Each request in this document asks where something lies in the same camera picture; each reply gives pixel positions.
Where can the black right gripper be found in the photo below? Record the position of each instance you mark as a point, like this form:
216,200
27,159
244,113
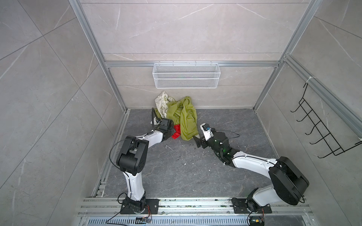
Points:
199,141

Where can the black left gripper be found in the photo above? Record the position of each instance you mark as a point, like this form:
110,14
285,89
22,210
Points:
172,129

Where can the red cloth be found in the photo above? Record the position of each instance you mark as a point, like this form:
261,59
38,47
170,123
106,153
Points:
177,132

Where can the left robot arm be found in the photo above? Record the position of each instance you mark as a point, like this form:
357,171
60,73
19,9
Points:
132,158

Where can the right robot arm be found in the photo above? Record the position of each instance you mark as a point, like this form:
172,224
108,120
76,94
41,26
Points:
288,184

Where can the green cloth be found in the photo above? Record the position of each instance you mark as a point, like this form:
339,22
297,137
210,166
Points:
184,113

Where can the white patterned cloth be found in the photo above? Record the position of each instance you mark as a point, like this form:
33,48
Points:
161,102

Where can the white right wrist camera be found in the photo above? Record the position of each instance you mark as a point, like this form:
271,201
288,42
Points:
206,129

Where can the white wire mesh basket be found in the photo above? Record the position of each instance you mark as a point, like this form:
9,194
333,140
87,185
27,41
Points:
186,75

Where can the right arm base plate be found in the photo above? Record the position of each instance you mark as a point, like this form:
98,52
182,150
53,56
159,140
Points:
244,206

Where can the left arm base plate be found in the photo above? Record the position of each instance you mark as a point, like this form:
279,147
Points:
140,207

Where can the aluminium rail at front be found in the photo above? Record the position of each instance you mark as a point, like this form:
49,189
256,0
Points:
191,211

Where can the black wire hook rack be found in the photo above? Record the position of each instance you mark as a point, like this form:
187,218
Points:
325,135

